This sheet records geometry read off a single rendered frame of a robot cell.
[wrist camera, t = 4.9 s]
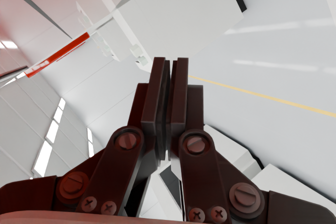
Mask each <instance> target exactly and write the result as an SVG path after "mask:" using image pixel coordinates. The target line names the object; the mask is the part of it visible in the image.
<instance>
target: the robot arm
mask: <svg viewBox="0 0 336 224"><path fill-rule="evenodd" d="M188 74H189V58H188V57H178V58H177V60H173V63H172V71H171V69H170V60H166V57H154V59H153V64H152V68H151V73H150V78H149V83H140V82H139V83H138V84H137V87H136V91H135V95H134V99H133V102H132V106H131V110H130V114H129V118H128V122H127V126H122V127H120V128H118V129H117V130H116V131H114V132H113V134H112V135H111V137H110V139H109V141H108V143H107V145H106V147H105V148H104V149H102V150H100V151H99V152H97V153H96V154H94V155H93V156H91V157H90V158H88V159H87V160H85V161H84V162H82V163H81V164H79V165H77V166H76V167H74V168H73V169H71V170H70V171H68V172H67V173H66V174H64V175H63V176H59V177H58V176H57V175H52V176H45V177H39V178H33V179H26V180H20V181H13V182H10V183H7V184H5V185H4V186H2V187H1V188H0V224H336V217H335V215H334V214H333V213H332V212H331V211H330V210H329V209H328V208H326V207H324V206H322V205H320V204H316V203H313V202H310V201H306V200H303V199H299V198H296V197H293V196H289V195H286V194H282V193H279V192H275V191H272V190H269V191H265V190H261V189H259V188H258V187H257V185H255V184H254V183H253V182H252V181H251V180H250V179H249V178H248V177H246V176H245V175H244V174H243V173H242V172H241V171H240V170H238V169H237V168H236V167H235V166H234V165H233V164H232V163H230V162H229V161H228V160H227V159H226V158H225V157H224V156H222V155H221V154H220V153H219V152H218V151H217V150H216V148H215V143H214V140H213V138H212V137H211V136H210V134H209V133H207V132H206V131H204V86H203V85H198V84H188ZM166 149H167V154H168V161H171V171H172V172H173V173H174V174H175V175H176V176H177V177H178V178H179V190H180V201H181V212H182V221H177V220H165V219H153V218H141V217H139V216H140V212H141V209H142V206H143V203H144V199H145V196H146V193H147V189H148V186H149V183H150V180H151V174H153V173H154V172H155V171H156V170H158V167H160V166H161V161H165V158H166Z"/></svg>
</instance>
